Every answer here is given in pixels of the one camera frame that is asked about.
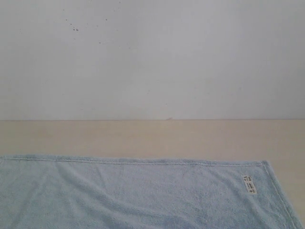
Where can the light blue terry towel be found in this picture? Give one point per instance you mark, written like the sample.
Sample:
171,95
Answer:
74,192

